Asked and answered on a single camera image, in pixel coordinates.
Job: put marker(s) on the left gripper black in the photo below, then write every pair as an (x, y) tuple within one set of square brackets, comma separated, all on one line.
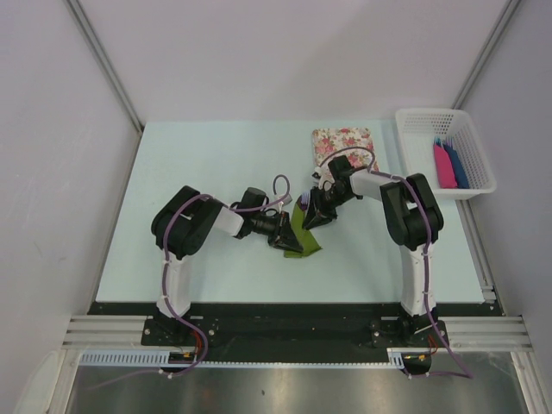
[(282, 235)]

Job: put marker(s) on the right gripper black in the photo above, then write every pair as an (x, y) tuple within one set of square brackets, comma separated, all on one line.
[(316, 215)]

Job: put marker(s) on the green paper napkin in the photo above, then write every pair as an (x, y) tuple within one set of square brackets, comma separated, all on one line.
[(305, 237)]

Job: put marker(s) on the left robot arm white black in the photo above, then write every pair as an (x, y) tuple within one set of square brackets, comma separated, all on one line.
[(182, 226)]

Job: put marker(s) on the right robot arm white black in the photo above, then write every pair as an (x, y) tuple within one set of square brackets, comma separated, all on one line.
[(413, 221)]

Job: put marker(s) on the pink rolled napkin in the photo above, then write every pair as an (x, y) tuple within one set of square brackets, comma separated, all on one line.
[(444, 169)]

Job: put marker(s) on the floral tray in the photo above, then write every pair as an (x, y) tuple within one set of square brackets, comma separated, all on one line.
[(355, 143)]

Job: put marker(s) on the white plastic basket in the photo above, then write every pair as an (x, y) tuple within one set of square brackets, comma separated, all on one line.
[(419, 129)]

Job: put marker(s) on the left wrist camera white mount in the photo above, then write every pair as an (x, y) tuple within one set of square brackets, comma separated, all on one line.
[(282, 201)]

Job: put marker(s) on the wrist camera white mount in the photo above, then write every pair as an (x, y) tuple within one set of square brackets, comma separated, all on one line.
[(321, 176), (282, 201)]

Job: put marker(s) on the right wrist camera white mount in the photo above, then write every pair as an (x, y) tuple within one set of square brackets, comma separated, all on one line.
[(321, 176)]

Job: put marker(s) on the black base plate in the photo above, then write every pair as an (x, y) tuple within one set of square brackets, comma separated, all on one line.
[(284, 333)]

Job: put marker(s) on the white slotted cable duct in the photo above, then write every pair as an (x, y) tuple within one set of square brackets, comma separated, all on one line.
[(168, 359)]

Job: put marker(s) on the aluminium rail frame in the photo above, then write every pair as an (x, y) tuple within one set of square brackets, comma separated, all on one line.
[(487, 364)]

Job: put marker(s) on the right corner aluminium post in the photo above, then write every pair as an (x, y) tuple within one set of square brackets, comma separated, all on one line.
[(489, 48)]

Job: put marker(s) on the corner aluminium post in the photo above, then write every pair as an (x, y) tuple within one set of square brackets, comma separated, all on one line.
[(99, 54), (489, 48)]

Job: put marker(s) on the left corner aluminium post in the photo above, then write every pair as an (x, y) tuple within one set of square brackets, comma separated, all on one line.
[(99, 54)]

